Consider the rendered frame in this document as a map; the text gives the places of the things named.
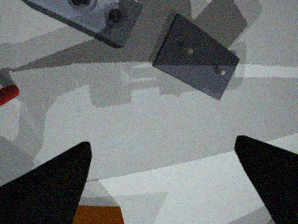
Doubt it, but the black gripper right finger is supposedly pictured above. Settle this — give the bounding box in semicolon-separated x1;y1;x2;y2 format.
234;135;298;224

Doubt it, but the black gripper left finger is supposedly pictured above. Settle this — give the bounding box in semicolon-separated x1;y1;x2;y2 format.
0;141;92;224

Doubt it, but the red peg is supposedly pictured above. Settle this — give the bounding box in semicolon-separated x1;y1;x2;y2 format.
0;85;20;107

